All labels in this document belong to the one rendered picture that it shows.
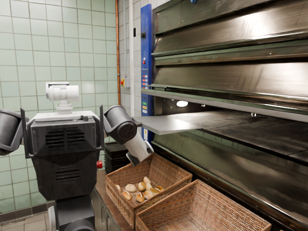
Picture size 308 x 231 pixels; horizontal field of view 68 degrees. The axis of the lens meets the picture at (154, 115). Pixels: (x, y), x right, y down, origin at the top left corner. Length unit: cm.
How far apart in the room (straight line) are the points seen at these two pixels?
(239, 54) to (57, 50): 194
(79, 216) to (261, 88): 97
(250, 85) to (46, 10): 216
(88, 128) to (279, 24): 92
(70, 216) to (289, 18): 119
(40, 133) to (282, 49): 103
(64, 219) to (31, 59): 199
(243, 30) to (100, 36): 186
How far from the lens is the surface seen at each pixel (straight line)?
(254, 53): 128
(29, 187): 296
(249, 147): 132
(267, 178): 131
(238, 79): 133
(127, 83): 253
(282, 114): 101
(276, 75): 121
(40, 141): 82
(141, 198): 185
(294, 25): 117
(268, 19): 127
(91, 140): 82
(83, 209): 98
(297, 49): 116
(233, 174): 143
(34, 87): 270
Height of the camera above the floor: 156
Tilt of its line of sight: 10 degrees down
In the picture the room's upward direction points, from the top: straight up
